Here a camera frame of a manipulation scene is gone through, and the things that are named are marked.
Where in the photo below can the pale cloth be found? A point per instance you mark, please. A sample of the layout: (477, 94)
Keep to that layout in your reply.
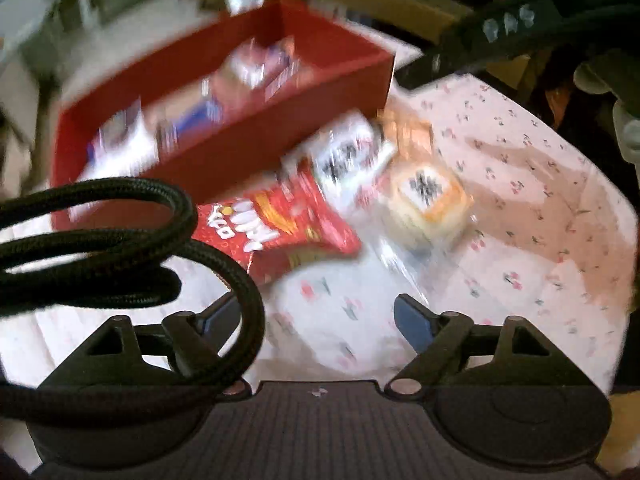
(600, 75)

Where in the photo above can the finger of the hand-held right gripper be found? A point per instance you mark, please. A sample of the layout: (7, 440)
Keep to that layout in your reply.
(427, 67)

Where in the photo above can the cherry print tablecloth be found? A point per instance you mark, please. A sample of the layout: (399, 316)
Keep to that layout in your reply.
(525, 185)

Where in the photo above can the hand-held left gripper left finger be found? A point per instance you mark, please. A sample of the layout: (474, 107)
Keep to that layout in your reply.
(220, 317)

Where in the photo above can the wooden television cabinet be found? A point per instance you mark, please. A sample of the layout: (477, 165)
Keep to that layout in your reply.
(400, 5)

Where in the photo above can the white bun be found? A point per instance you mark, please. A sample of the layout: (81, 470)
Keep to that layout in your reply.
(425, 210)

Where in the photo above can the dark blue snack packet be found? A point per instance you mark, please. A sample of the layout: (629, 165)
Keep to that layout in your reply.
(190, 122)

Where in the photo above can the white packet black lettering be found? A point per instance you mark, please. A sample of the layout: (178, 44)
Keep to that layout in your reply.
(345, 155)

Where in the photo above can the silver white snack packet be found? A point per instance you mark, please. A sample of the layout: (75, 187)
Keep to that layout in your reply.
(125, 150)

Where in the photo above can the blue white snack packet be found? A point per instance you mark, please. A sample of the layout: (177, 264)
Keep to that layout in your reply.
(280, 67)

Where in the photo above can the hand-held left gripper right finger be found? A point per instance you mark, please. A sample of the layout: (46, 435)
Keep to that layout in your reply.
(412, 322)

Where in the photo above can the red snack bag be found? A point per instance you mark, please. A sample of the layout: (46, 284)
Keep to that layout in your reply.
(260, 230)

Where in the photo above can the clear cracker packet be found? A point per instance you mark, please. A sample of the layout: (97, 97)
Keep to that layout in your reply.
(405, 132)

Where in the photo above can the red cardboard box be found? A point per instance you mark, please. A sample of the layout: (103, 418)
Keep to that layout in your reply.
(240, 150)

